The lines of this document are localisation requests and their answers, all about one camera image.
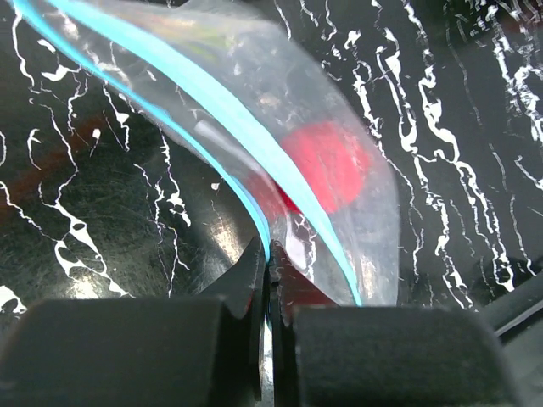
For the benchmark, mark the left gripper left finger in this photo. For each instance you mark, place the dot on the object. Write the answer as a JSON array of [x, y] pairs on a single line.
[[200, 350]]

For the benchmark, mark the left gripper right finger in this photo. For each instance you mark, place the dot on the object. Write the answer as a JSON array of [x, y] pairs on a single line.
[[325, 354]]

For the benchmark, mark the red fake fruit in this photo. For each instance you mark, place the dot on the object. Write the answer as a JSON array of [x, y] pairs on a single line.
[[333, 158]]

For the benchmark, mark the blue zip clear bag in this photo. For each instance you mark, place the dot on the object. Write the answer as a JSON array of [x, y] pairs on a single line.
[[220, 79]]

